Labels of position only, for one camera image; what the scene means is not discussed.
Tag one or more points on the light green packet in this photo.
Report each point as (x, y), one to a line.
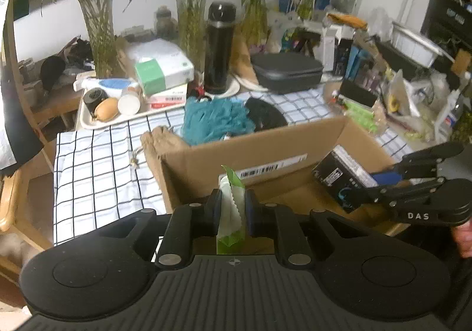
(361, 115)

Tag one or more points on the brown paper bag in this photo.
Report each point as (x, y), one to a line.
(243, 58)

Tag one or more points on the small black red item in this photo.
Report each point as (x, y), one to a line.
(199, 91)

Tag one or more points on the white black checked tablecloth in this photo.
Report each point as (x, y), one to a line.
(96, 176)

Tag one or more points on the white tall carton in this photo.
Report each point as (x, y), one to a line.
(330, 47)

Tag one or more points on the white orange jar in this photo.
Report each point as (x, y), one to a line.
(129, 104)

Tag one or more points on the white pink flat box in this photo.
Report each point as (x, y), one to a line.
(169, 99)

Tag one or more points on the white plastic basket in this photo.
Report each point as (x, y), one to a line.
(416, 45)

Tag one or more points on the green white snack packet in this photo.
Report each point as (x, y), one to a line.
(232, 205)

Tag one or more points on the green white tissue pack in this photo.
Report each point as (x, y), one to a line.
(166, 75)

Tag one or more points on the black thermos bottle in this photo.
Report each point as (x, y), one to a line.
(219, 54)

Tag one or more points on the black round hat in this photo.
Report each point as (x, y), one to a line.
(51, 71)

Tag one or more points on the tan round pouch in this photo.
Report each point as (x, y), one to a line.
(106, 109)

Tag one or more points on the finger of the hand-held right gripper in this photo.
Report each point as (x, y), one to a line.
(424, 161)
(405, 193)

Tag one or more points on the teal knitted cloth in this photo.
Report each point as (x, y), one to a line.
(217, 119)

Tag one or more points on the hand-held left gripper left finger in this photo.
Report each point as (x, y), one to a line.
(215, 207)

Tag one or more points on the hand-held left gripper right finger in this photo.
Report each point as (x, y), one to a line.
(251, 210)

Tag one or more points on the black cloth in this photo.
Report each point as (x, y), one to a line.
(265, 113)

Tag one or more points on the cream plastic tray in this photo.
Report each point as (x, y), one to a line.
(110, 124)

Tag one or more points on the white plastic bag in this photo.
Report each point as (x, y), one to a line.
(155, 49)

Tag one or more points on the black storage shelf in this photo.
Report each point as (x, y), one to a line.
(448, 3)

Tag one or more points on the clear plastic bag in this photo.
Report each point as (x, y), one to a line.
(284, 27)

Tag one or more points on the white blue spray bottle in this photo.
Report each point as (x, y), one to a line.
(110, 83)

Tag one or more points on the grey zip case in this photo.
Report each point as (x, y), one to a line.
(287, 71)

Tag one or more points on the wooden chair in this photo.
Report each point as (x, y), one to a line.
(18, 213)

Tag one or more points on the person's right hand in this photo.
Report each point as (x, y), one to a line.
(465, 239)

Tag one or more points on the black tape roll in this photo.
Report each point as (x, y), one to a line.
(94, 97)

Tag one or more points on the small dark bottle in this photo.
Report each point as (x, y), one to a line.
(166, 23)

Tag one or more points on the yellow cloth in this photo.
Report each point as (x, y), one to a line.
(348, 19)

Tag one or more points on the brown cardboard box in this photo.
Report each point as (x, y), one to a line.
(258, 154)

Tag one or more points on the black product box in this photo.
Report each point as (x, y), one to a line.
(339, 172)

